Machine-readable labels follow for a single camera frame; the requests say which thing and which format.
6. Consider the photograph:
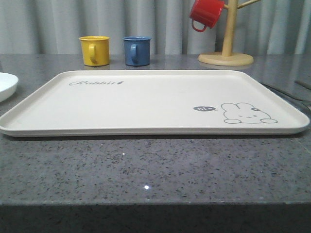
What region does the red enamel mug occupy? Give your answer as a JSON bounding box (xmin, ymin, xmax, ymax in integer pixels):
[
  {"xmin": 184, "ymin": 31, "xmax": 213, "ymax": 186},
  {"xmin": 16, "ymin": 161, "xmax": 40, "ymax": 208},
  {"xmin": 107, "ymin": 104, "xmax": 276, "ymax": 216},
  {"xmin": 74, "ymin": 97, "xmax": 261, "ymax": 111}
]
[{"xmin": 190, "ymin": 0, "xmax": 225, "ymax": 32}]

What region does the grey pleated curtain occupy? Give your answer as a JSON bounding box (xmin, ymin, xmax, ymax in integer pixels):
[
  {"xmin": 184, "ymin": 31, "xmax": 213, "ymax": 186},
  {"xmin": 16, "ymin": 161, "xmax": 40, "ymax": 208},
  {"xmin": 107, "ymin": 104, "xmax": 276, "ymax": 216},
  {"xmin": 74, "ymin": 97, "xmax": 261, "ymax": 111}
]
[{"xmin": 0, "ymin": 0, "xmax": 311, "ymax": 55}]

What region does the silver table knife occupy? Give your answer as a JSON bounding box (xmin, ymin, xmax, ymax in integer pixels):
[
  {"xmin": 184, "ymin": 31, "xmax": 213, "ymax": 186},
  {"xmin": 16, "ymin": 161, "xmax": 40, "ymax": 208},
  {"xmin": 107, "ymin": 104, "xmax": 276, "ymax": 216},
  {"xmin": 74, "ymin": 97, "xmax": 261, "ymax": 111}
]
[{"xmin": 262, "ymin": 83, "xmax": 305, "ymax": 101}]

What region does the yellow enamel mug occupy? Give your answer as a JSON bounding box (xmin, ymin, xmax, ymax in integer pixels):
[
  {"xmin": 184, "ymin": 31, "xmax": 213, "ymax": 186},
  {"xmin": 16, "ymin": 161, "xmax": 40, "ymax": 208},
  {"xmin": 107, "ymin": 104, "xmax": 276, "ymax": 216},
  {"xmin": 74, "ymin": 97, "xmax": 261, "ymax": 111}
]
[{"xmin": 79, "ymin": 36, "xmax": 110, "ymax": 67}]

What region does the cream rabbit serving tray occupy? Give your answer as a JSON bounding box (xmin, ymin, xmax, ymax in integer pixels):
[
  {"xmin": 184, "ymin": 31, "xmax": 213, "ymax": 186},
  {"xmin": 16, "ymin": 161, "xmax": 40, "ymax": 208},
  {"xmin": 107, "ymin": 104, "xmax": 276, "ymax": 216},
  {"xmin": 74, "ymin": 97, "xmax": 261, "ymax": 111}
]
[{"xmin": 0, "ymin": 70, "xmax": 310, "ymax": 137}]

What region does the silver fork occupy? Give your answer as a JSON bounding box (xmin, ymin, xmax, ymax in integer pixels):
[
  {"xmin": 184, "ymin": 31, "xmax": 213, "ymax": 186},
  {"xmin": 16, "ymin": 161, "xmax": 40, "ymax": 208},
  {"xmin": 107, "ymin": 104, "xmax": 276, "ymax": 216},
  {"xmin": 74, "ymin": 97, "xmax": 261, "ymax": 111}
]
[{"xmin": 295, "ymin": 80, "xmax": 311, "ymax": 89}]

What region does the white round plate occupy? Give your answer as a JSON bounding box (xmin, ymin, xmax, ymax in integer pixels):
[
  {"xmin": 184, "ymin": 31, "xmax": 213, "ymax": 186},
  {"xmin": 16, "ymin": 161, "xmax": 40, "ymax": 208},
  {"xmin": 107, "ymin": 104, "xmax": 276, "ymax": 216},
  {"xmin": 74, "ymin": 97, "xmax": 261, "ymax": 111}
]
[{"xmin": 0, "ymin": 72, "xmax": 19, "ymax": 102}]

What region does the wooden mug tree stand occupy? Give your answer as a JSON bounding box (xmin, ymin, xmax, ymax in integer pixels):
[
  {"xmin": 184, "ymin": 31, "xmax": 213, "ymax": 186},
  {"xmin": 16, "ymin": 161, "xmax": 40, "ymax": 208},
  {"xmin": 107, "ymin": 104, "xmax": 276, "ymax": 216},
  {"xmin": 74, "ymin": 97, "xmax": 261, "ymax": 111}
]
[{"xmin": 198, "ymin": 0, "xmax": 260, "ymax": 66}]

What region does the blue enamel mug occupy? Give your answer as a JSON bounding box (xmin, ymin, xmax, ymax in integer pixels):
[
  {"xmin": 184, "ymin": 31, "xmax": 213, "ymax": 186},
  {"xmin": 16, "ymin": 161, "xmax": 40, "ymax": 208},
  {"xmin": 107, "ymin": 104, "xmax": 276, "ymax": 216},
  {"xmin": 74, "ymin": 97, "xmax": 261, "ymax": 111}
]
[{"xmin": 123, "ymin": 36, "xmax": 151, "ymax": 66}]

